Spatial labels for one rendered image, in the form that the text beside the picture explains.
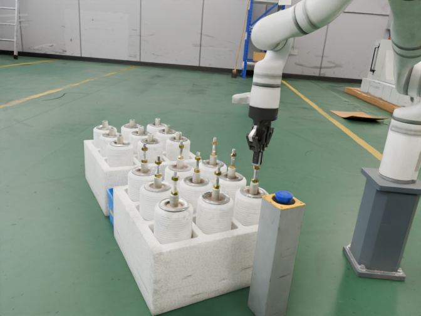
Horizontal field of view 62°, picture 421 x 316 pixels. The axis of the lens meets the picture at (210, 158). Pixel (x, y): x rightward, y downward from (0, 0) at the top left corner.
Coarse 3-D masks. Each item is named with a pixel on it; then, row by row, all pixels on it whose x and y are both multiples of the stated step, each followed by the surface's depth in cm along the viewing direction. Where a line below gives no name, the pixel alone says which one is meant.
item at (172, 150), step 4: (168, 140) 140; (188, 140) 141; (168, 144) 139; (172, 144) 138; (176, 144) 138; (184, 144) 139; (188, 144) 140; (168, 148) 140; (172, 148) 138; (176, 148) 138; (184, 148) 139; (188, 148) 141; (168, 152) 140; (172, 152) 139; (176, 152) 139; (184, 152) 140; (188, 152) 142; (168, 156) 141; (172, 156) 140; (176, 156) 139; (184, 156) 140; (188, 156) 143; (172, 160) 140; (176, 160) 140
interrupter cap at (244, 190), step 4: (244, 188) 99; (248, 188) 100; (260, 188) 100; (244, 192) 96; (248, 192) 97; (260, 192) 98; (264, 192) 98; (248, 196) 94; (252, 196) 94; (256, 196) 95; (260, 196) 95
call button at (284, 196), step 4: (276, 192) 79; (280, 192) 79; (284, 192) 80; (288, 192) 80; (276, 196) 79; (280, 196) 78; (284, 196) 78; (288, 196) 78; (292, 196) 78; (280, 200) 78; (284, 200) 78; (288, 200) 78
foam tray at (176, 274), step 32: (128, 224) 98; (192, 224) 93; (256, 224) 95; (128, 256) 101; (160, 256) 80; (192, 256) 85; (224, 256) 90; (160, 288) 83; (192, 288) 88; (224, 288) 94
